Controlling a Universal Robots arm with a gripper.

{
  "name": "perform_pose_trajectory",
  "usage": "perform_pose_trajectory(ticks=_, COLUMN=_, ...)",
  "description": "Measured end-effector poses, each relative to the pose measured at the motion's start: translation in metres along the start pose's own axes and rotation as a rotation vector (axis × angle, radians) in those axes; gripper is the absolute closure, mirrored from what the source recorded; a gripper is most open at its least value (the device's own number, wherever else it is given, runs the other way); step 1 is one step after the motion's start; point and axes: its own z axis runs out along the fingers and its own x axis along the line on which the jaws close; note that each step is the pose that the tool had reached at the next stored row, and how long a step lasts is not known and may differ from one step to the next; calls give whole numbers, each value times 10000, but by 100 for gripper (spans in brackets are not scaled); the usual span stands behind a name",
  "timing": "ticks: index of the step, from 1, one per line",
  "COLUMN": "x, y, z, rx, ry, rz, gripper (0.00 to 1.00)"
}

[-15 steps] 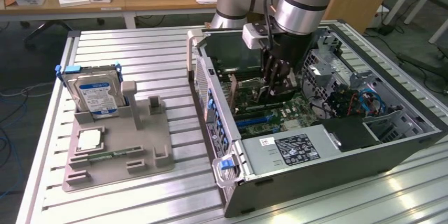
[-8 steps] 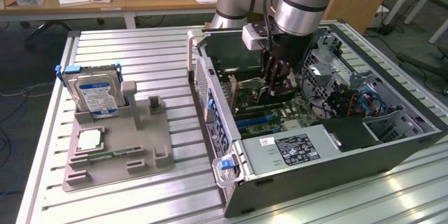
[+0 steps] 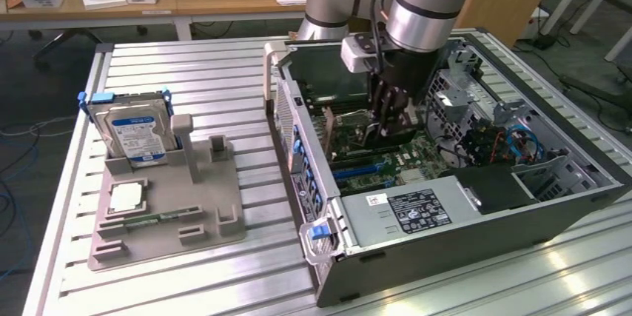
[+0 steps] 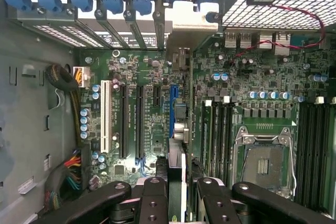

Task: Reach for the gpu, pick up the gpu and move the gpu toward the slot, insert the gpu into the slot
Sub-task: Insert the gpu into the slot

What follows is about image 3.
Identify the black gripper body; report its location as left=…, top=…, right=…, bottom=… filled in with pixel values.
left=371, top=48, right=439, bottom=107

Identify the black RAM slot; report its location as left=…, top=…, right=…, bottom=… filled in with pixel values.
left=309, top=103, right=370, bottom=112
left=310, top=107, right=370, bottom=116
left=306, top=98, right=369, bottom=107
left=303, top=93, right=369, bottom=103

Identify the blue expansion slot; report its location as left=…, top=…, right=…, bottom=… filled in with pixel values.
left=330, top=162, right=387, bottom=181

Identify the perforated metal disk bay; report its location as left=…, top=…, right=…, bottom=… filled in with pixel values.
left=423, top=67, right=499, bottom=147

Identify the green motherboard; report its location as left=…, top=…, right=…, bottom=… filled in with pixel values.
left=294, top=81, right=462, bottom=197

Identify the beige corner fixture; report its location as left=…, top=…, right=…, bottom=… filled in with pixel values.
left=262, top=41, right=287, bottom=101

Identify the grey power supply unit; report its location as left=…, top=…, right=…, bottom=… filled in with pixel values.
left=338, top=176, right=483, bottom=249

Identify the black power adapter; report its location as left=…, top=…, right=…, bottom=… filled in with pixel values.
left=526, top=34, right=558, bottom=50

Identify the grey angled disk bay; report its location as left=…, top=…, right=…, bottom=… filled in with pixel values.
left=510, top=152, right=599, bottom=203

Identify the open black PC case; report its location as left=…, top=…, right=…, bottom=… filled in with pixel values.
left=267, top=30, right=632, bottom=308

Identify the hard disk with blue rails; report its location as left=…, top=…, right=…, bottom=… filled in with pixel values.
left=77, top=88, right=182, bottom=166

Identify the green RAM stick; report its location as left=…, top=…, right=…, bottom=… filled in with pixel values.
left=121, top=209, right=187, bottom=226

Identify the grey parts rack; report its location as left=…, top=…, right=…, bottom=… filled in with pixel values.
left=86, top=112, right=249, bottom=272

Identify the silver CPU chip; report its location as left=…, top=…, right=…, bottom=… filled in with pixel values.
left=107, top=184, right=147, bottom=214

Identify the black stand base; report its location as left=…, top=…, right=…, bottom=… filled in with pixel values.
left=31, top=27, right=103, bottom=70

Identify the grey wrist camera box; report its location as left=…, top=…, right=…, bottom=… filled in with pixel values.
left=338, top=33, right=395, bottom=73

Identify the black wire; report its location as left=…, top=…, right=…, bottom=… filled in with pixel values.
left=418, top=108, right=470, bottom=169

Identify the red wire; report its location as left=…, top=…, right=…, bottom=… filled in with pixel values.
left=489, top=129, right=510, bottom=164

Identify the dark brown fixture rail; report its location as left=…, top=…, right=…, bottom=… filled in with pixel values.
left=263, top=98, right=306, bottom=232

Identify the blue wire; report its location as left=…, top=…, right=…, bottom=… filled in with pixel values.
left=506, top=123, right=546, bottom=165

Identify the grey case handle blue latch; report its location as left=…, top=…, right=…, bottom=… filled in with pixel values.
left=298, top=218, right=346, bottom=266

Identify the white floor cable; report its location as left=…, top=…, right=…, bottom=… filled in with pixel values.
left=0, top=115, right=74, bottom=138

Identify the blue floor cable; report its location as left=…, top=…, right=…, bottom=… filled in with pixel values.
left=0, top=134, right=39, bottom=280

